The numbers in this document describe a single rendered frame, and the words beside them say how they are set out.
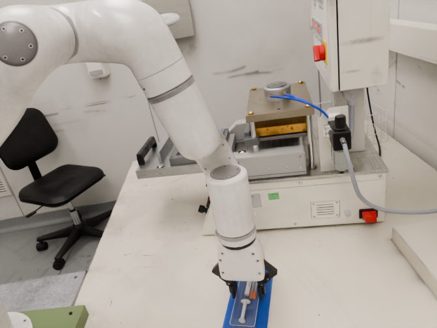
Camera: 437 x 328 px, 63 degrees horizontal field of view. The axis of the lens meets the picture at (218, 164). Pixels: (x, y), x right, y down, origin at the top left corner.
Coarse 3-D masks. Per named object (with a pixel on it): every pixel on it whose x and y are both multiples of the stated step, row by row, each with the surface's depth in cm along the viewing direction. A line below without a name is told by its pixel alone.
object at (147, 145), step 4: (148, 140) 122; (152, 140) 123; (144, 144) 119; (148, 144) 119; (152, 144) 122; (156, 144) 126; (140, 148) 116; (144, 148) 116; (148, 148) 118; (140, 152) 113; (144, 152) 115; (140, 156) 112; (144, 156) 114; (140, 160) 113; (140, 164) 114; (144, 164) 114
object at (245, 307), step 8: (240, 288) 86; (248, 288) 86; (256, 288) 86; (240, 296) 84; (248, 296) 84; (256, 296) 83; (240, 304) 82; (248, 304) 82; (256, 304) 81; (232, 312) 80; (240, 312) 80; (248, 312) 80; (232, 320) 79; (240, 320) 78; (248, 320) 78
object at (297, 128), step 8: (264, 120) 105; (272, 120) 104; (280, 120) 103; (288, 120) 102; (296, 120) 101; (304, 120) 99; (256, 128) 101; (264, 128) 100; (272, 128) 100; (280, 128) 100; (288, 128) 99; (296, 128) 99; (304, 128) 99; (264, 136) 102; (272, 136) 101; (280, 136) 101; (288, 136) 100; (296, 136) 100
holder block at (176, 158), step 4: (224, 132) 120; (228, 132) 122; (224, 136) 117; (228, 136) 121; (176, 148) 115; (172, 152) 112; (176, 152) 112; (172, 156) 110; (176, 156) 109; (180, 156) 108; (172, 160) 109; (176, 160) 109; (180, 160) 108; (184, 160) 108; (188, 160) 108; (192, 160) 108; (172, 164) 109; (176, 164) 109; (180, 164) 109
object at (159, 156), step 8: (168, 136) 122; (232, 136) 123; (160, 144) 127; (168, 144) 120; (232, 144) 116; (152, 152) 122; (160, 152) 111; (168, 152) 120; (144, 160) 117; (152, 160) 116; (160, 160) 112; (168, 160) 114; (144, 168) 112; (152, 168) 110; (160, 168) 109; (168, 168) 109; (176, 168) 109; (184, 168) 108; (192, 168) 108; (200, 168) 108; (144, 176) 111; (152, 176) 111; (160, 176) 111
